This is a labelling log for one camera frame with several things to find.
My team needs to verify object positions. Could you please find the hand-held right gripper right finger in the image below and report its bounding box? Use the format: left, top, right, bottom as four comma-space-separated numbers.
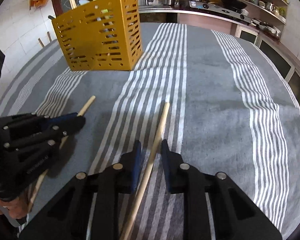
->
160, 139, 283, 240

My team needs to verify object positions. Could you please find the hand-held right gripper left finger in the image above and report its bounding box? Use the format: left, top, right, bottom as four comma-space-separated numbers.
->
19, 140, 142, 240

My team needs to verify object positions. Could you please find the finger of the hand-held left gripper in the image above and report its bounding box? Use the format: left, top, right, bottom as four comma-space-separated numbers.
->
4, 117, 86, 163
0, 112, 80, 131

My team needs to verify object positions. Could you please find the yellow perforated utensil holder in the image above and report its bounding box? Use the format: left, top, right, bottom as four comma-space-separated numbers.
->
51, 0, 143, 71

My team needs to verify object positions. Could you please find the person's left hand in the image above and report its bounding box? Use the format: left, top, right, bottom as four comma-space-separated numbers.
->
0, 189, 29, 221

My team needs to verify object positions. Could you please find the grey striped tablecloth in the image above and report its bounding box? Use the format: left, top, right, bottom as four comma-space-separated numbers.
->
0, 22, 300, 240

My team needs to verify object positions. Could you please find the dark brown framed door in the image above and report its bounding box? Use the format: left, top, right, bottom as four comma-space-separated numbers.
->
48, 0, 95, 20

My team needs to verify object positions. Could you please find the kitchen counter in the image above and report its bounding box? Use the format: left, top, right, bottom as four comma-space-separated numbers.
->
139, 4, 261, 43

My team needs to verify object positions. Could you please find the gas stove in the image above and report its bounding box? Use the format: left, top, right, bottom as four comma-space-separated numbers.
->
189, 0, 252, 23

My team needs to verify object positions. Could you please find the stack of steel bowls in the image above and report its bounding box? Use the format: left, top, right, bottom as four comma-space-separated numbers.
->
251, 19, 282, 38

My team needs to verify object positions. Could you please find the black wok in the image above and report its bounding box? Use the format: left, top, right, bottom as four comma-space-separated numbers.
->
219, 0, 248, 11

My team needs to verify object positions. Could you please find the wall shelf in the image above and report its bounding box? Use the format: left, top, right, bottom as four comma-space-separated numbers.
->
236, 0, 289, 41

